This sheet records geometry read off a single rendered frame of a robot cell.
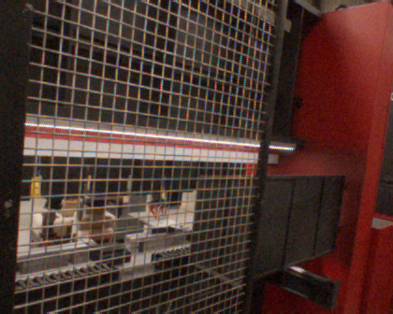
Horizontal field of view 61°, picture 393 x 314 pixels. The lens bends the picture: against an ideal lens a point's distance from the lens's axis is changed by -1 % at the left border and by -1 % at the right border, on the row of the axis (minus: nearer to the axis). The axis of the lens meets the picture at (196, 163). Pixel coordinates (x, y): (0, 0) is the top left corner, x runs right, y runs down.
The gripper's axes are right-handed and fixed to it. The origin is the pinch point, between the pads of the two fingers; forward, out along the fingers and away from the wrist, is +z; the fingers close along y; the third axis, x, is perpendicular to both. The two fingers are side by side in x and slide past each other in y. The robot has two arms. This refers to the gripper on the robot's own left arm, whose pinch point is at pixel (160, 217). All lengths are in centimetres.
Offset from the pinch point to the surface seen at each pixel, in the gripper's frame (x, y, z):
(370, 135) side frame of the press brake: -88, 84, -19
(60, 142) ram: -31, -63, -26
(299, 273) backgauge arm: -48, 42, 43
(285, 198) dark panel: -65, 21, 9
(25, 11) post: -106, -97, -12
